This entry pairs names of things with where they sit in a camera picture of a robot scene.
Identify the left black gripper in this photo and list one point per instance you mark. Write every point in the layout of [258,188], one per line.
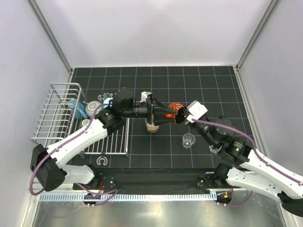
[154,106]

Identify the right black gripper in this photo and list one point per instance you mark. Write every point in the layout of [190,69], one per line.
[191,124]

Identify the orange black ceramic cup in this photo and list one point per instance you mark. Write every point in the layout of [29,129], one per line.
[179,115]

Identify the light blue tall mug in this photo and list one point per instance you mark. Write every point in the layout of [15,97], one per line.
[107,102]

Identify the grey ceramic mug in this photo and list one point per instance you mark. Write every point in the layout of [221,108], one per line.
[90,108]

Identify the mint green cup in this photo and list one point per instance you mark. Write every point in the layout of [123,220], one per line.
[85,123]

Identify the blue ceramic mug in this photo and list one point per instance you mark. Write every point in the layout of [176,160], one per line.
[77,109]

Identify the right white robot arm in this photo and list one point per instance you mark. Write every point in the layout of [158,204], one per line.
[246,167]

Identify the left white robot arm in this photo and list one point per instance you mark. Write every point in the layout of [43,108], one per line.
[50,165]

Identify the large clear plastic cup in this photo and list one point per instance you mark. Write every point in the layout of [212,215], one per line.
[215,149]

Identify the steel tumbler cup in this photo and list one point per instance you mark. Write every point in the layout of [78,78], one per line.
[151,127]

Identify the small clear glass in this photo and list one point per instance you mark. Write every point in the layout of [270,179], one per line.
[188,140]

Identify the black grid mat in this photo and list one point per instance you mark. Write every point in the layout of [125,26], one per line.
[215,87]

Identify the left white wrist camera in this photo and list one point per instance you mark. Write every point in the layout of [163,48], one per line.
[145,96]

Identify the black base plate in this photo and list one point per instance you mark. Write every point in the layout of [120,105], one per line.
[157,181]

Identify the slotted cable duct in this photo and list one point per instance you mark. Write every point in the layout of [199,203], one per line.
[84,197]

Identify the metal wire dish rack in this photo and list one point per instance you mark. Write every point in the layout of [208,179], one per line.
[57,120]

